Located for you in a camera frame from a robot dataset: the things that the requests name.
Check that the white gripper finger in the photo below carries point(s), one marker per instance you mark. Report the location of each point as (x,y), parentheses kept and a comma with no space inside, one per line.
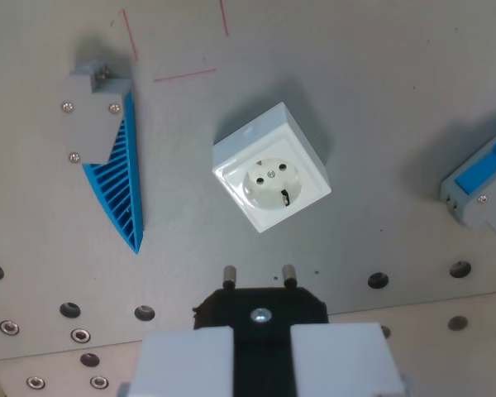
(186,364)
(339,360)

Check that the black two-pin plug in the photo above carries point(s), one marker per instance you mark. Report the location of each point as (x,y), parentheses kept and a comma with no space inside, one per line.
(264,298)

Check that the silver hex socket screw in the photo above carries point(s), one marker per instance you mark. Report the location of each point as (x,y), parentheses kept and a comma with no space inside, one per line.
(36,382)
(80,335)
(9,328)
(99,381)

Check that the grey housing with blue insert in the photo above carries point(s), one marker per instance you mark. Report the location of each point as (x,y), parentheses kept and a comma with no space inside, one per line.
(475,194)

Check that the white wall socket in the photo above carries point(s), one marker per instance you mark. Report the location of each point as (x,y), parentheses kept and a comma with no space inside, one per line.
(273,165)

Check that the grey bracket with blue fins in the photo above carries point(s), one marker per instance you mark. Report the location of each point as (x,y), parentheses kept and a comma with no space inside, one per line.
(92,124)

